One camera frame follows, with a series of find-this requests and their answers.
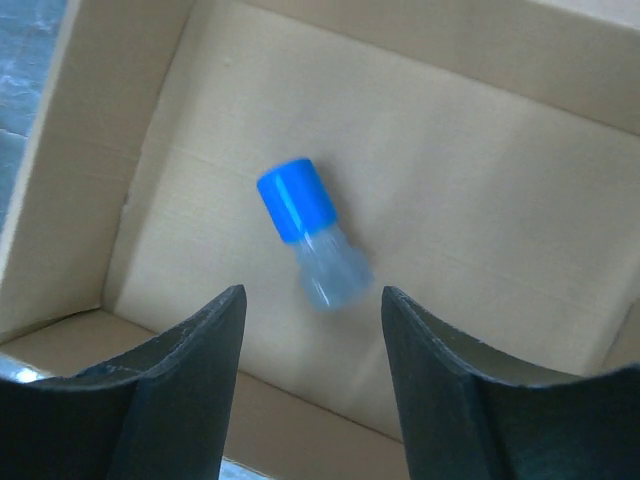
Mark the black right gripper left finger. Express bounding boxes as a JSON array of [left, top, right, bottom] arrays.
[[1, 285, 246, 479]]

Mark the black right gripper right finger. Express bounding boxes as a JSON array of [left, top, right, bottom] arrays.
[[381, 286, 639, 479]]

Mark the blue small bottle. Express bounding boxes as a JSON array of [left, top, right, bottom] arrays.
[[256, 157, 373, 310]]

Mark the brown cardboard box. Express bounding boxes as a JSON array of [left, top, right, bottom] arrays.
[[1, 1, 639, 479]]

